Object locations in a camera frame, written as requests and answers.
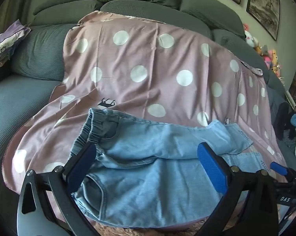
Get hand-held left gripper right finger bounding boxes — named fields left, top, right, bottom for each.
left=197, top=143, right=279, bottom=236

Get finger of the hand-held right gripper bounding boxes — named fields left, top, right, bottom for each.
left=270, top=162, right=292, bottom=176

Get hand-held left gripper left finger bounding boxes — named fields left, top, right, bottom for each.
left=16, top=141, right=97, bottom=236

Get light blue denim pants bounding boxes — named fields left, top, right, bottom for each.
left=69, top=108, right=268, bottom=229

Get dark garment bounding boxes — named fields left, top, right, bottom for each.
left=273, top=103, right=290, bottom=138

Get cluttered wooden shelf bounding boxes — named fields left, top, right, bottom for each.
left=284, top=77, right=296, bottom=112

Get grey sofa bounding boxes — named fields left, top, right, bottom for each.
left=0, top=0, right=290, bottom=177

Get brown fluffy rug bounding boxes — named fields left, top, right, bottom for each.
left=92, top=220, right=214, bottom=236

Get pile of colourful plush toys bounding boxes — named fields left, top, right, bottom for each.
left=256, top=45, right=284, bottom=77

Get grey ribbed cushion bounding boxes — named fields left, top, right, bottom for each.
left=11, top=26, right=70, bottom=82

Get pink polka dot blanket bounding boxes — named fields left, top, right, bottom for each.
left=2, top=11, right=290, bottom=229

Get pile of folded clothes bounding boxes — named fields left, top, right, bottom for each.
left=0, top=20, right=31, bottom=68

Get large framed wall picture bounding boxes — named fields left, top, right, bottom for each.
left=246, top=0, right=280, bottom=41

